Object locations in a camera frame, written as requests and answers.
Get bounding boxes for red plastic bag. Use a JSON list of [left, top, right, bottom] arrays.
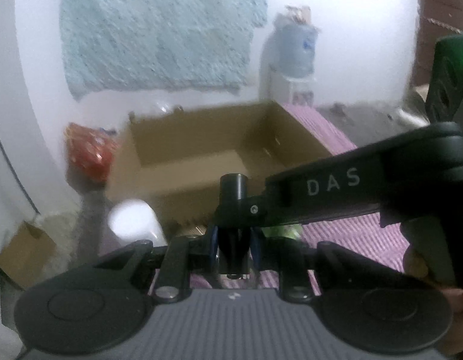
[[65, 123, 118, 184]]

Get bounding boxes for brown wooden door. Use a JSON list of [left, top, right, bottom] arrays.
[[411, 0, 463, 87]]

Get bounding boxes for black cylindrical flashlight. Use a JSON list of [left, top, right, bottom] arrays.
[[216, 173, 251, 280]]

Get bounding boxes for white water dispenser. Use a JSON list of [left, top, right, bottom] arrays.
[[268, 67, 316, 107]]

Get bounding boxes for blue water jug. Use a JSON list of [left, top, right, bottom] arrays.
[[275, 7, 319, 79]]

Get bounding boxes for purple white checkered cloth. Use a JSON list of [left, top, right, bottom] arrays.
[[148, 101, 412, 297]]

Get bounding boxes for person's right hand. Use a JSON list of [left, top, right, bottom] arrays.
[[403, 245, 463, 359]]

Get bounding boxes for large brown cardboard box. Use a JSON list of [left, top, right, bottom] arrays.
[[106, 102, 331, 226]]

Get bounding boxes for teal floral wall cloth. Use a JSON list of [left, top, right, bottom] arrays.
[[59, 0, 268, 99]]

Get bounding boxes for white supplement bottle green stripe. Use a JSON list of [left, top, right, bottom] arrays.
[[107, 199, 167, 247]]

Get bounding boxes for small open cardboard box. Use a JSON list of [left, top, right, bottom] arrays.
[[0, 222, 56, 289]]

